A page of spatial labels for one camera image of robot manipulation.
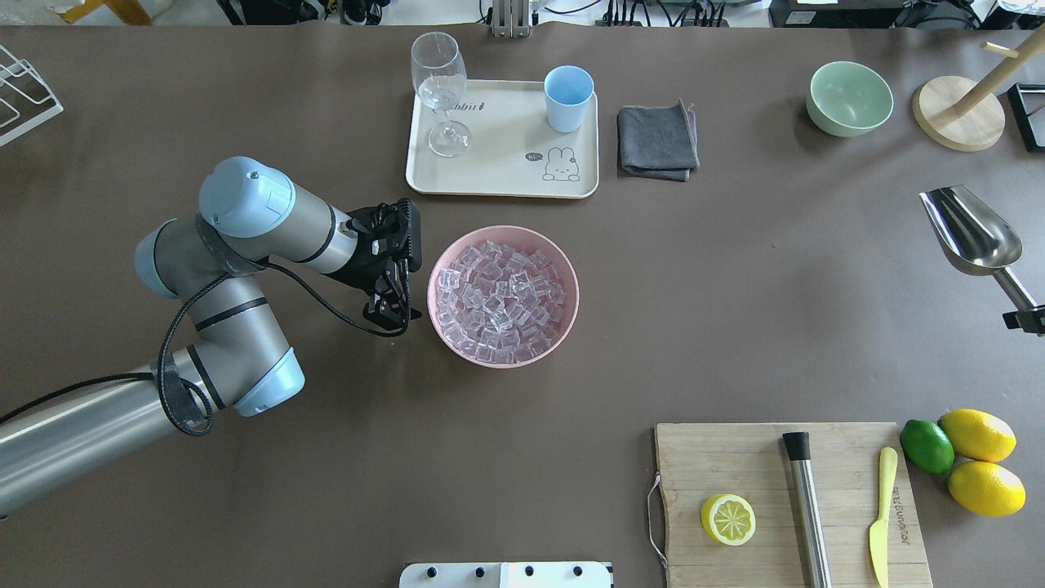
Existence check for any yellow lemon lower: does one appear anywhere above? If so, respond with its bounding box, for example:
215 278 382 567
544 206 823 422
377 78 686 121
948 461 1026 517

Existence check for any light blue cup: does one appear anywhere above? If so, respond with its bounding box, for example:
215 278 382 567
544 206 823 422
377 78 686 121
544 65 596 133

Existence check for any stainless steel ice scoop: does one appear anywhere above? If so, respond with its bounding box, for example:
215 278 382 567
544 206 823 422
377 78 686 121
918 184 1038 311

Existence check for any yellow plastic knife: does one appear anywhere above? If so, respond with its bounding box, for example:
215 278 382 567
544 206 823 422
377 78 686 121
867 447 898 587

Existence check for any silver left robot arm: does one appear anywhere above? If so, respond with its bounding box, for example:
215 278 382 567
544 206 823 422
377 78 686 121
1 156 422 516

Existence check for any grey folded cloth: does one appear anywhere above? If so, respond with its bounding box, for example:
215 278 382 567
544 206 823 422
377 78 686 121
617 100 700 182

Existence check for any pale green bowl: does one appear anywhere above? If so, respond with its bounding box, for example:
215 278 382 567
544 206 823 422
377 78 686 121
805 62 893 138

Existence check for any yellow lemon upper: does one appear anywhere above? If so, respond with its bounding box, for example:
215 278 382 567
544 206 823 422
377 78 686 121
937 408 1016 464

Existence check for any black picture frame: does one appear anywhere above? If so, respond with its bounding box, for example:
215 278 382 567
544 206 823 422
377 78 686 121
1005 83 1044 154

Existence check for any pink bowl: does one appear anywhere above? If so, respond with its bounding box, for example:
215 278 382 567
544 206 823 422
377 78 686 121
427 225 580 369

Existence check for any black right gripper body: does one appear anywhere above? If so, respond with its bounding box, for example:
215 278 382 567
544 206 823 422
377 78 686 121
1003 305 1045 337

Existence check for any cream rabbit tray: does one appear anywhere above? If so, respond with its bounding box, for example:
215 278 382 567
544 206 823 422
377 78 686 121
404 79 600 198

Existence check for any wooden cutting board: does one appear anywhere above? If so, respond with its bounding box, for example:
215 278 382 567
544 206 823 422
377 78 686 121
653 423 900 587

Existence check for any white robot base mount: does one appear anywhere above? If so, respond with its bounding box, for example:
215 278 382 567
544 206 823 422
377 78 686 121
398 561 616 587

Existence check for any green lime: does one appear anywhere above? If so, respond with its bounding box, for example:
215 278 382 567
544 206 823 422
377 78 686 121
900 418 956 475

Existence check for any wooden mug tree stand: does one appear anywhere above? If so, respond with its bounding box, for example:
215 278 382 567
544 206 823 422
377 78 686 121
912 29 1044 152

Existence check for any clear wine glass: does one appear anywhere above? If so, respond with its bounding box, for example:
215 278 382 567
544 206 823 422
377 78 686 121
411 31 471 158

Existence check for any yellow lemon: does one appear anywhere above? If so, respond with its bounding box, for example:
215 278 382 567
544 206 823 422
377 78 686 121
948 461 1026 517
937 408 1016 464

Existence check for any half lemon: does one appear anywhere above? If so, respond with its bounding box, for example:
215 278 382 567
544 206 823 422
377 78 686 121
700 492 757 546

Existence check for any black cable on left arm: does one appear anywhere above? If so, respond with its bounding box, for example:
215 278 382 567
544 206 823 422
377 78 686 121
0 261 407 437

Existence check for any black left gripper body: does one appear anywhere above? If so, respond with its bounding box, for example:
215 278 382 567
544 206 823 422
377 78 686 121
327 198 422 296

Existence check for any pile of clear ice cubes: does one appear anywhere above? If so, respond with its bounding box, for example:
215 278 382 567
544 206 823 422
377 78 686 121
436 240 567 364

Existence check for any white wire cup rack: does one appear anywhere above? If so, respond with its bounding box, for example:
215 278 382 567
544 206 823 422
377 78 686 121
1 46 64 146

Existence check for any steel muddler black tip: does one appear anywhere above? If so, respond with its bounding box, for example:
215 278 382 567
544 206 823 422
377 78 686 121
781 431 834 587

